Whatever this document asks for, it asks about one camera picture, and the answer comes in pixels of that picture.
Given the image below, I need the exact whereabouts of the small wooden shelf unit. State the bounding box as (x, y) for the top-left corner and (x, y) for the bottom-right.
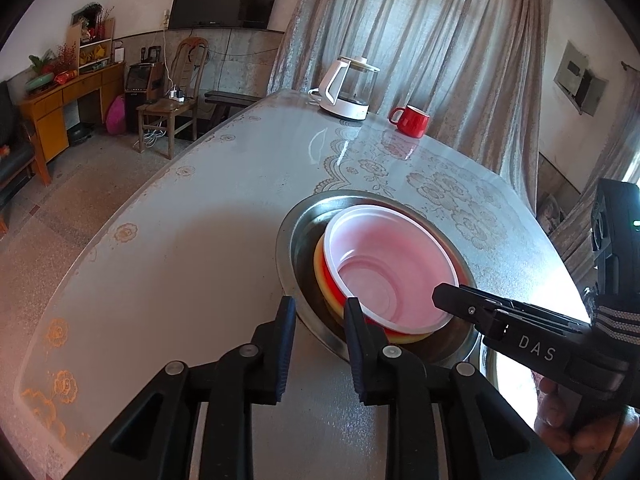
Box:
(70, 5), (116, 73)

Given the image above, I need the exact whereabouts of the red mug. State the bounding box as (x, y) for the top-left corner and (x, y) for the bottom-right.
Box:
(389, 105), (431, 139)

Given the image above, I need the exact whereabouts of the dark wooden bench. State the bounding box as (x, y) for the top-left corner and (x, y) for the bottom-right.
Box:
(204, 91), (263, 128)

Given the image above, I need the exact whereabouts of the white electric glass kettle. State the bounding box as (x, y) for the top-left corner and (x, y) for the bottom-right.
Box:
(308, 56), (381, 121)

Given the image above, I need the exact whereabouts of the stainless steel bowl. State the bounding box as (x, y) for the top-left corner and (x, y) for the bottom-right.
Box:
(276, 189), (483, 366)

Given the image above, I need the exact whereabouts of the pink-rimmed floral plate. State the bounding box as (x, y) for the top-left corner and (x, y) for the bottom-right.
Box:
(480, 345), (537, 411)

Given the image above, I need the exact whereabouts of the orange wooden desk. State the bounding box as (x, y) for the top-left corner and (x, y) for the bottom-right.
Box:
(19, 62), (126, 163)

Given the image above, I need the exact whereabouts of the grey wall electrical panel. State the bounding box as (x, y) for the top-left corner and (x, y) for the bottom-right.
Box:
(554, 41), (610, 117)

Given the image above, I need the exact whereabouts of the pink bag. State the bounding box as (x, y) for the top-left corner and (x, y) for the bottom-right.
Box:
(106, 94), (127, 136)

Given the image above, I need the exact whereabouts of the dark floor speaker cabinet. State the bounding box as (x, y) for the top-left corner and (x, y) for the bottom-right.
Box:
(123, 60), (168, 131)

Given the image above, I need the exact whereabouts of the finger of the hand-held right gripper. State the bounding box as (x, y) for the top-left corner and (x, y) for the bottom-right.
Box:
(432, 284), (596, 333)

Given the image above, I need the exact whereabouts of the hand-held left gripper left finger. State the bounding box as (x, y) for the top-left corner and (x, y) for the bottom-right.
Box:
(65, 295), (298, 480)

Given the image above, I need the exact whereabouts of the green potted plant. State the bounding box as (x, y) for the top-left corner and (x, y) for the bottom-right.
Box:
(25, 52), (56, 93)

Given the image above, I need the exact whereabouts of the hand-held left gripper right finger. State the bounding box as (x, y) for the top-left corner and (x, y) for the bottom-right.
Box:
(342, 297), (576, 480)

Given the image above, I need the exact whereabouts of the grey sheer window curtain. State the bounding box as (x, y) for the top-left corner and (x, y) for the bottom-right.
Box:
(267, 0), (558, 211)

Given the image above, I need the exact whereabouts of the black cushioned wooden armchair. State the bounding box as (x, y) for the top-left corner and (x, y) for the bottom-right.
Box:
(0, 80), (53, 233)

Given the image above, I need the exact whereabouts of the person's right hand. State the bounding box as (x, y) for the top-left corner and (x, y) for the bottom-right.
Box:
(532, 375), (640, 456)

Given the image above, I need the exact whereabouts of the wooden chair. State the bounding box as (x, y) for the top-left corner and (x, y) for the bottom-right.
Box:
(136, 37), (210, 158)

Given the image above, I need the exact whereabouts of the yellow plastic bowl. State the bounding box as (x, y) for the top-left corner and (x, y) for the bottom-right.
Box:
(313, 235), (441, 346)

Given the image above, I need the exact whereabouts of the red plastic bowl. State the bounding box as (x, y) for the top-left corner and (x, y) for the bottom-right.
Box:
(322, 204), (461, 336)

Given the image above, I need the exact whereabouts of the black striped strap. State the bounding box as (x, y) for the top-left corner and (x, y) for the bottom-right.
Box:
(586, 290), (640, 346)

